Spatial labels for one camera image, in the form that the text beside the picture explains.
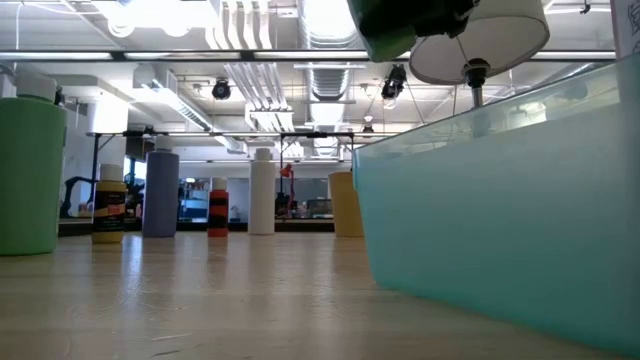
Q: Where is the large lavender paint bottle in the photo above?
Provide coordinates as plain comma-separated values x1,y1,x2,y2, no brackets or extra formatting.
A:
141,134,181,239

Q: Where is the black ceiling spotlight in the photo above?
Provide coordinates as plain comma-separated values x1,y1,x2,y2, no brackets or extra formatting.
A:
211,76,233,101

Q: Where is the teal translucent plastic bin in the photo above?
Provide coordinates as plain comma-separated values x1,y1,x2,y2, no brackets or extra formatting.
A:
351,53,640,357

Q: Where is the small red paint bottle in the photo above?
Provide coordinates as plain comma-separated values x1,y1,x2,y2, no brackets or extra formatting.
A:
207,176,230,239

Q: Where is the small yellow paint bottle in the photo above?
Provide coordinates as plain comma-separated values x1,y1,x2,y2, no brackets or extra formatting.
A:
91,163,128,245

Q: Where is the silver ventilation duct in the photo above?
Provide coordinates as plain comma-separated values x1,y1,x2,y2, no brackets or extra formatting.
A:
297,0,369,104

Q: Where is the red desk lamp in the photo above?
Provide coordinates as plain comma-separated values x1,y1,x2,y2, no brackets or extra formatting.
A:
278,163,297,221

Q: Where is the large white paint bottle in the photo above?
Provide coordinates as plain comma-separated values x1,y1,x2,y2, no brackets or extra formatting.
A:
248,147,277,236

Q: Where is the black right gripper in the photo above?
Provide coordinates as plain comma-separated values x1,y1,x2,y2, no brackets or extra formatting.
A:
412,0,479,40

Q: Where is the large green paint bottle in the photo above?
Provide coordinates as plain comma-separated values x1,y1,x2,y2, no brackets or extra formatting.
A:
346,0,419,64
0,71,69,257

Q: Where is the black background rig frame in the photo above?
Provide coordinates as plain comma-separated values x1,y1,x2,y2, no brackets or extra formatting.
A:
85,119,401,201

